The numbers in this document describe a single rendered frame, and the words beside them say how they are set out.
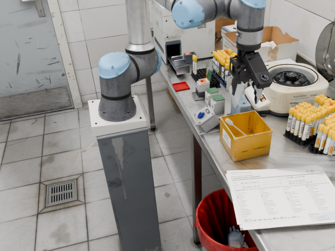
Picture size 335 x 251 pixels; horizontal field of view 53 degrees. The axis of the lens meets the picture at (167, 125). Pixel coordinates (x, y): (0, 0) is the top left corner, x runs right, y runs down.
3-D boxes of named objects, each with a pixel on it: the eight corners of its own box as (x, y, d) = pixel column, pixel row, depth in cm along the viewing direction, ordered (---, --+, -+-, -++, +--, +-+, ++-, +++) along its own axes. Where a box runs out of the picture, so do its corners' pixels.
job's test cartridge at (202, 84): (196, 92, 149) (196, 79, 146) (207, 90, 150) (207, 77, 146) (199, 96, 146) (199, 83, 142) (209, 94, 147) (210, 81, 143)
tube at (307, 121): (299, 142, 118) (304, 116, 112) (304, 142, 118) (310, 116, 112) (301, 145, 116) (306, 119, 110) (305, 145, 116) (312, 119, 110)
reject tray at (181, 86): (171, 85, 159) (171, 83, 159) (185, 82, 160) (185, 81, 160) (175, 91, 154) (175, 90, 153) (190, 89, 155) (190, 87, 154)
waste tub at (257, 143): (218, 139, 122) (219, 116, 117) (252, 132, 125) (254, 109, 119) (233, 163, 112) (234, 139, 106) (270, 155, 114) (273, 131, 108)
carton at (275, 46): (221, 60, 179) (222, 32, 171) (270, 51, 184) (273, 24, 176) (241, 79, 159) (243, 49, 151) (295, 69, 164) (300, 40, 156)
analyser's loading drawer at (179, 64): (166, 59, 180) (165, 49, 177) (178, 57, 181) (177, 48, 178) (176, 74, 163) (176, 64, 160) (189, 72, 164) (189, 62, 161)
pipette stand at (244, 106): (226, 115, 135) (227, 94, 129) (243, 113, 136) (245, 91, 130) (235, 130, 127) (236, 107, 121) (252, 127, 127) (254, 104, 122)
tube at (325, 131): (316, 152, 113) (323, 125, 106) (321, 152, 112) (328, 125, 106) (317, 155, 111) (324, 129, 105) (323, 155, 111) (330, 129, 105)
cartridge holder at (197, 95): (191, 94, 150) (191, 87, 148) (211, 91, 152) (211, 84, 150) (195, 100, 146) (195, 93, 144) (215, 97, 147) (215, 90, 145)
